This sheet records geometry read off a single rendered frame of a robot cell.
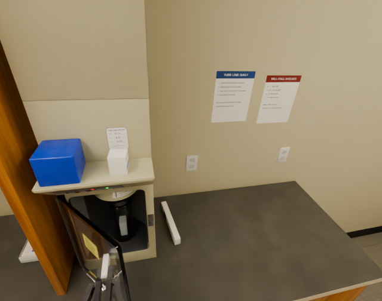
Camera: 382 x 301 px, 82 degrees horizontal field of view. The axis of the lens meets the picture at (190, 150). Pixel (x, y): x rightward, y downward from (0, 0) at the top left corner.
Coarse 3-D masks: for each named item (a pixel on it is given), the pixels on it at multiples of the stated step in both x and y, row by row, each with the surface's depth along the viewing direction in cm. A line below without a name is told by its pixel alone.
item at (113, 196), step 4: (112, 192) 81; (116, 192) 81; (120, 192) 82; (124, 192) 82; (128, 192) 83; (132, 192) 85; (96, 196) 83; (100, 196) 82; (104, 196) 81; (108, 196) 81; (112, 196) 81; (116, 196) 81; (120, 196) 82; (124, 196) 83; (128, 196) 83; (104, 200) 81; (108, 200) 81; (112, 200) 81; (116, 200) 81
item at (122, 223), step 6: (132, 198) 94; (108, 204) 90; (126, 204) 90; (114, 210) 90; (120, 210) 90; (126, 210) 92; (114, 216) 92; (120, 216) 92; (126, 216) 94; (132, 216) 99; (114, 222) 95; (120, 222) 94; (126, 222) 95; (132, 222) 99; (114, 228) 97; (120, 228) 96; (126, 228) 97; (132, 228) 101; (120, 234) 98; (126, 234) 99
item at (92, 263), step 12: (72, 216) 70; (72, 228) 76; (84, 228) 67; (96, 228) 62; (96, 240) 65; (108, 240) 59; (84, 252) 80; (108, 252) 63; (120, 252) 59; (84, 264) 88; (96, 264) 77; (120, 264) 61; (96, 276) 84; (120, 276) 65; (120, 288) 71
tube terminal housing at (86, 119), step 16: (32, 112) 58; (48, 112) 59; (64, 112) 60; (80, 112) 61; (96, 112) 62; (112, 112) 63; (128, 112) 64; (144, 112) 65; (32, 128) 60; (48, 128) 61; (64, 128) 62; (80, 128) 63; (96, 128) 64; (128, 128) 66; (144, 128) 67; (96, 144) 67; (144, 144) 70; (96, 160) 69; (80, 192) 74; (96, 192) 76; (128, 256) 98; (144, 256) 101
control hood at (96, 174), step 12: (84, 168) 66; (96, 168) 66; (108, 168) 66; (132, 168) 67; (144, 168) 67; (84, 180) 61; (96, 180) 62; (108, 180) 62; (120, 180) 62; (132, 180) 63; (144, 180) 64; (36, 192) 58; (48, 192) 61
